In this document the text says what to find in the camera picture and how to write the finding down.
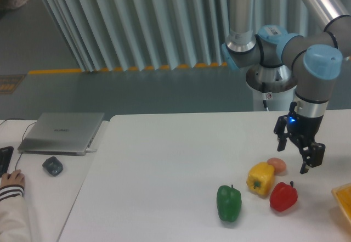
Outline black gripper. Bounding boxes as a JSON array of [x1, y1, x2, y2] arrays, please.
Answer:
[[274, 102, 326, 174]]

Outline red bell pepper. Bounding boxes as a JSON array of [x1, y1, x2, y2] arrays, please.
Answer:
[[269, 181, 298, 212]]

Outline white striped sleeve forearm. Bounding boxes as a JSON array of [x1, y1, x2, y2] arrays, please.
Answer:
[[1, 185, 32, 241]]

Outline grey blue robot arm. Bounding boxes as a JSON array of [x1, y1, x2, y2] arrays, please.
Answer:
[[222, 0, 350, 174]]

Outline yellow plastic basket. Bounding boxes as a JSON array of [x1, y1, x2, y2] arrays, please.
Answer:
[[331, 183, 350, 223]]

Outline person's hand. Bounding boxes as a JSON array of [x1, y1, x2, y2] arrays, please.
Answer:
[[1, 170, 25, 200]]

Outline yellow bell pepper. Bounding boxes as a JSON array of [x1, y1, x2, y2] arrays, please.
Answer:
[[246, 162, 275, 196]]

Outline green bell pepper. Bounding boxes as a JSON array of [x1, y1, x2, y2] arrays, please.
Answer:
[[216, 185, 242, 223]]

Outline corrugated white folding partition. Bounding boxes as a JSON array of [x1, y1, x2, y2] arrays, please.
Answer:
[[30, 0, 324, 72]]

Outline silver closed laptop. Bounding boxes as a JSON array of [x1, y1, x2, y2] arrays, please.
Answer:
[[18, 112, 104, 155]]

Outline dark grey computer mouse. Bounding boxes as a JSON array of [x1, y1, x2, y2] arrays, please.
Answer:
[[42, 156, 64, 177]]

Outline black keyboard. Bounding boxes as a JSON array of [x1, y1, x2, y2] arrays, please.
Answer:
[[0, 146, 14, 177]]

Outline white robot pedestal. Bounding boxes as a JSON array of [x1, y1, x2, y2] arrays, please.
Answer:
[[246, 64, 297, 111]]

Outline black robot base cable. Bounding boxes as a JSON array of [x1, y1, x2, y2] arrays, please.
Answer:
[[261, 81, 270, 112]]

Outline black laptop cable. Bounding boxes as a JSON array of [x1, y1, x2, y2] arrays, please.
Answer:
[[0, 117, 38, 171]]

